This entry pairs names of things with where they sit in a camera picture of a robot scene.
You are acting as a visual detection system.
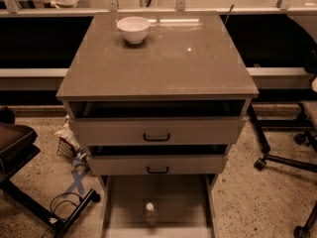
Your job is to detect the clear plastic water bottle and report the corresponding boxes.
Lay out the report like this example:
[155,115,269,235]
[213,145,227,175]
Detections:
[145,202,158,226]

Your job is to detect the grey drawer cabinet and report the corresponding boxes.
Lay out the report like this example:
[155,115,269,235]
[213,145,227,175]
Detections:
[57,12,258,235]

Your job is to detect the top drawer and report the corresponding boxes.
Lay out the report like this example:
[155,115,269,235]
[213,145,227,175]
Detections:
[66,99,248,146]

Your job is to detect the middle drawer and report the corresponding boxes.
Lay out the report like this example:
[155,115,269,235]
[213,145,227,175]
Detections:
[87,145,228,176]

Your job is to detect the open bottom drawer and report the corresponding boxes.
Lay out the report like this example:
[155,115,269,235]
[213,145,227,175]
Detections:
[101,175,216,238]

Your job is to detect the white ceramic bowl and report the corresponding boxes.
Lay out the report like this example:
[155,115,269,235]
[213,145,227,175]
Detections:
[117,17,151,44]

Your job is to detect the crumpled bag in basket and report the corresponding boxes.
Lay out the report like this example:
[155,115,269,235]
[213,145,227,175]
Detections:
[53,115,86,160]

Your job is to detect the black stand left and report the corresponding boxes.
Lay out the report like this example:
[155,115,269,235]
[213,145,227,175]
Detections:
[0,105,101,238]

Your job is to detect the black office chair base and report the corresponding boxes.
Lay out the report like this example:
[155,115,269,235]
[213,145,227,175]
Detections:
[249,100,317,174]

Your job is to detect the black top drawer handle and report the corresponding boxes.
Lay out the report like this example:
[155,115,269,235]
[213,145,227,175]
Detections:
[143,133,170,142]

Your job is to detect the black drawer handle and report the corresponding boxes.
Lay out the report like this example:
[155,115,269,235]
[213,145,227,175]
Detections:
[147,167,169,175]
[143,133,170,142]

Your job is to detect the black middle drawer handle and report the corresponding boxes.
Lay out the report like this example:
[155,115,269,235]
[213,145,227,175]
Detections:
[147,167,169,175]

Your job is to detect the black wire basket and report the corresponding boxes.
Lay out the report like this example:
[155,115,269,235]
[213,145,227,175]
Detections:
[56,139,76,164]

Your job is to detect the black cable on floor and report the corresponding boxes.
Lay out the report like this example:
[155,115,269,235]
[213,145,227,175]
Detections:
[41,191,85,238]

